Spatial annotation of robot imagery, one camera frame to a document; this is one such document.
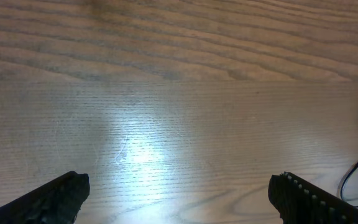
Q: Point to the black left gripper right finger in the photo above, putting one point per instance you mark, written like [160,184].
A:
[300,202]

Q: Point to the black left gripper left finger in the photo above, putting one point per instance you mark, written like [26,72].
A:
[56,202]

